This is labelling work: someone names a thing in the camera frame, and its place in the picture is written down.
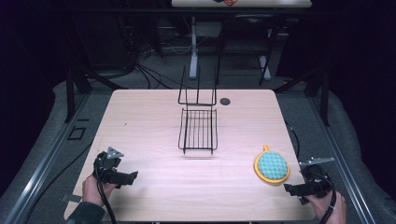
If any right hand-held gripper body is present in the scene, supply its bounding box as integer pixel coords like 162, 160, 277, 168
298, 157, 336, 199

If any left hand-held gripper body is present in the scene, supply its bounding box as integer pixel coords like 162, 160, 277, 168
92, 147, 126, 185

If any round teal and yellow sponge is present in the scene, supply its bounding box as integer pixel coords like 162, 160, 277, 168
253, 144, 291, 187

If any black wire rack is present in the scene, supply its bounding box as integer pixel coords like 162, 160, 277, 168
177, 64, 219, 156

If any person's left hand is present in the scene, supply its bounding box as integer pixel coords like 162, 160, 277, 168
81, 174, 118, 208

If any person's right hand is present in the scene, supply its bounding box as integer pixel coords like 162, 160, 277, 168
306, 190, 347, 224

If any black tape rectangle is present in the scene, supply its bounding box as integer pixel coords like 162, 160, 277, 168
66, 126, 88, 142

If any black metal stand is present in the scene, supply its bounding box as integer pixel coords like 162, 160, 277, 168
59, 18, 129, 124
274, 64, 332, 127

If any white table leg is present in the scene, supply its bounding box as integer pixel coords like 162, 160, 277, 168
189, 16, 200, 80

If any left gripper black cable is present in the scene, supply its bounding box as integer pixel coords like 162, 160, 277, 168
94, 161, 118, 224

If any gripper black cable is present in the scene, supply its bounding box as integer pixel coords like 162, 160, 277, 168
94, 161, 118, 224
311, 172, 338, 224

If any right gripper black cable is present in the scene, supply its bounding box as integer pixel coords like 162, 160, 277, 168
311, 172, 338, 224

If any metal floor rail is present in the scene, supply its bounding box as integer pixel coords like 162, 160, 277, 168
2, 92, 92, 224
306, 92, 379, 224

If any black cable beside table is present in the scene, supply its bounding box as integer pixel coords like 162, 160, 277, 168
284, 120, 301, 161

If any black floor cable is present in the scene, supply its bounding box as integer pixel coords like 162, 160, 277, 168
22, 141, 93, 224

